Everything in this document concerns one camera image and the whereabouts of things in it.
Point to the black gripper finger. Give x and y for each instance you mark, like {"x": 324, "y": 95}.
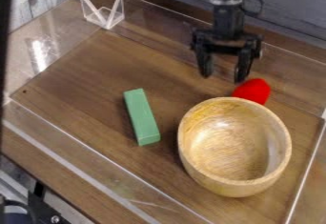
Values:
{"x": 205, "y": 61}
{"x": 244, "y": 65}

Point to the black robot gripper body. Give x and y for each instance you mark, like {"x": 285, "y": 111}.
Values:
{"x": 208, "y": 43}

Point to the red plush strawberry toy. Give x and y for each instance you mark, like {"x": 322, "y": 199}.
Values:
{"x": 254, "y": 90}

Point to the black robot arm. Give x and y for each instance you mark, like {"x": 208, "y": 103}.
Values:
{"x": 229, "y": 18}

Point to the green rectangular block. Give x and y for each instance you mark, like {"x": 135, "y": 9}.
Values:
{"x": 142, "y": 118}

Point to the light wooden bowl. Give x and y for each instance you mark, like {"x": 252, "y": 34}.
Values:
{"x": 234, "y": 146}

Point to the clear acrylic corner bracket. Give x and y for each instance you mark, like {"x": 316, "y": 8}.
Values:
{"x": 103, "y": 17}

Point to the clear acrylic tray wall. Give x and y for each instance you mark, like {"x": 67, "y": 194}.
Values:
{"x": 69, "y": 132}

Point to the black clamp mount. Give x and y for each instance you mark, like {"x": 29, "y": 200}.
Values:
{"x": 33, "y": 212}

